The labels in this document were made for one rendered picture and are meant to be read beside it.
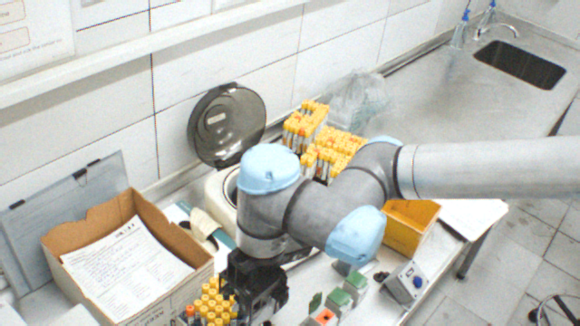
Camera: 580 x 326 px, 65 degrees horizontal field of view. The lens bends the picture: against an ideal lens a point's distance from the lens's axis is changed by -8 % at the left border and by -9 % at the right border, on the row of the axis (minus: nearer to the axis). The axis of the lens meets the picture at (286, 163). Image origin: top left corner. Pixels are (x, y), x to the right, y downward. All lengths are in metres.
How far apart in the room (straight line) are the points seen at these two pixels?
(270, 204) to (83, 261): 0.61
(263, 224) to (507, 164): 0.31
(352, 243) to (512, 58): 2.30
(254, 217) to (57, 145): 0.55
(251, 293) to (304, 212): 0.20
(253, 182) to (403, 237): 0.70
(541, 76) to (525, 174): 2.18
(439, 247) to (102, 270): 0.83
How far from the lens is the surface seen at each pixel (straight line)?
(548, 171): 0.60
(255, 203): 0.61
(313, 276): 1.16
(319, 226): 0.58
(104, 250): 1.13
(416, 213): 1.34
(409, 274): 1.13
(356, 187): 0.61
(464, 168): 0.62
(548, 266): 2.83
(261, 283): 0.74
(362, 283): 1.09
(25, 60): 0.94
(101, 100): 1.06
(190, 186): 1.35
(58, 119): 1.03
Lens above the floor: 1.78
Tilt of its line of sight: 39 degrees down
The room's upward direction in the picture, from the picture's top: 8 degrees clockwise
